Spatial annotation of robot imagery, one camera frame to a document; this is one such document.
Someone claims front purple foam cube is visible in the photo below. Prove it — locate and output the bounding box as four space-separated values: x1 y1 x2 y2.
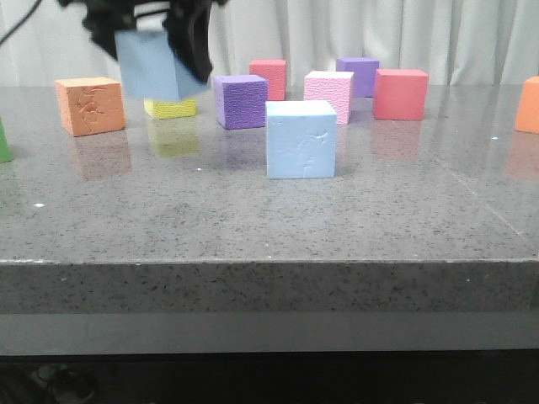
213 75 269 130

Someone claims green foam cube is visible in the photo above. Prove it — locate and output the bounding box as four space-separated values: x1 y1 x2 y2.
0 120 13 163

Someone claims right orange foam cube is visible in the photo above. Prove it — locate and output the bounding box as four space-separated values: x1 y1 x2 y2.
515 76 539 134

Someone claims black cable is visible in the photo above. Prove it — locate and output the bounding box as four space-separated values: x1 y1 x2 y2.
0 0 43 45

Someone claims back purple foam cube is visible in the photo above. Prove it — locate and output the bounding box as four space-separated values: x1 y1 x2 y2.
336 57 380 98

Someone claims orange foam cube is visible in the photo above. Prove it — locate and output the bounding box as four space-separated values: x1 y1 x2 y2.
515 76 539 134
55 77 125 136

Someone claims left orange foam cube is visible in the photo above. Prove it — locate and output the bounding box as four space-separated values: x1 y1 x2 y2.
55 77 125 136

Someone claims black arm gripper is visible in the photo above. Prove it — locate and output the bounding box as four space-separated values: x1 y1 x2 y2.
57 0 231 83

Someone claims purple foam cube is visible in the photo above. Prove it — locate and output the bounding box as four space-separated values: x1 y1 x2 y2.
213 75 269 130
336 57 380 98

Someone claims pink foam cube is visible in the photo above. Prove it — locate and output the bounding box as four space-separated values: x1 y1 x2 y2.
304 71 354 125

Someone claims yellow foam cube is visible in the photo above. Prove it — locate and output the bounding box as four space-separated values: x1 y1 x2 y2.
144 98 197 120

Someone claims light blue foam cube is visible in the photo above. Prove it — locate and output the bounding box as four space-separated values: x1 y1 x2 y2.
115 30 210 102
266 100 337 179

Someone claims grey-white curtain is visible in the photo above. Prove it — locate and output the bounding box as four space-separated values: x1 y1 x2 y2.
1 1 538 86

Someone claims red foam cube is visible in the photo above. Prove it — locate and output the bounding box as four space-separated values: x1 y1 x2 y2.
372 69 430 121
249 59 287 101

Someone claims right red foam cube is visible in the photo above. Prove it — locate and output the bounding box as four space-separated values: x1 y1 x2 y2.
372 69 430 121

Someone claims back red foam cube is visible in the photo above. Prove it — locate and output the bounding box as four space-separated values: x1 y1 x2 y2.
249 59 287 101

